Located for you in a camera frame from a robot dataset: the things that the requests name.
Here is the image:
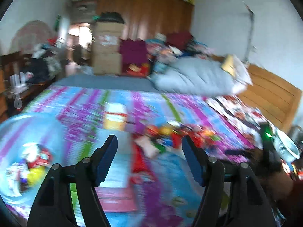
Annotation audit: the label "orange yellow snack box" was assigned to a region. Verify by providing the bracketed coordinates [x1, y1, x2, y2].
[103, 103, 127, 131]

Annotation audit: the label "pile of clothes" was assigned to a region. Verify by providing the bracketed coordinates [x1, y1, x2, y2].
[145, 31, 214, 64]

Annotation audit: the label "floral pillow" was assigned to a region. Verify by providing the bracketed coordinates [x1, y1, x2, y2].
[205, 95, 277, 135]

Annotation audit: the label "colourful striped bed sheet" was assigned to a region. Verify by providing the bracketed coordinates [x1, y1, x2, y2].
[0, 86, 285, 227]

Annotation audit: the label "stacked cardboard boxes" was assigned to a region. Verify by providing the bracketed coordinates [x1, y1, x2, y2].
[91, 22, 124, 75]

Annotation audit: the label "clear blue plastic basin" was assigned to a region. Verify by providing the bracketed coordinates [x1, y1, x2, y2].
[1, 113, 66, 206]

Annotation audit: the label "white wifi router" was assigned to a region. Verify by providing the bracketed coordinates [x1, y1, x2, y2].
[9, 72, 29, 94]

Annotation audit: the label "pile of assorted snacks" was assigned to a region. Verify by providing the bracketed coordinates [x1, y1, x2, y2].
[134, 121, 222, 159]

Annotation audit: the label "wooden headboard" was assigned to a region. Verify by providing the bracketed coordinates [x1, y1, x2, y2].
[238, 64, 302, 133]

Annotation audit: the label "wooden wardrobe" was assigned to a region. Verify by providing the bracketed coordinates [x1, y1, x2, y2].
[96, 0, 194, 40]

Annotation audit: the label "grey folded duvet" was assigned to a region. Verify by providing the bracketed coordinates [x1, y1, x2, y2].
[151, 55, 253, 97]

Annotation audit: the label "pink flat packet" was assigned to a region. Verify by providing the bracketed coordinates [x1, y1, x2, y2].
[95, 185, 137, 213]

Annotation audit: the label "red gift bag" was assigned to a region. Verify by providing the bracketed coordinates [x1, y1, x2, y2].
[122, 63, 150, 78]

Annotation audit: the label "maroon garment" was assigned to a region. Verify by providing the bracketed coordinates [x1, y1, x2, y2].
[119, 39, 148, 70]

